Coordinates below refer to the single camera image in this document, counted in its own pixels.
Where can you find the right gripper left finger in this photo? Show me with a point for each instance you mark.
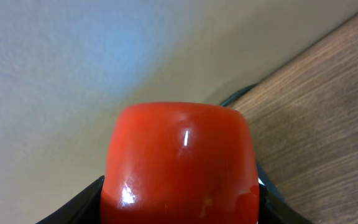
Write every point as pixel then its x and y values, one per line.
pixel 84 208

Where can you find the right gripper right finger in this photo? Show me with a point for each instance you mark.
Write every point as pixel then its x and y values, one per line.
pixel 273 209

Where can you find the red yellow sauce bottle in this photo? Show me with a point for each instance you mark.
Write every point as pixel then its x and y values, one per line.
pixel 180 163

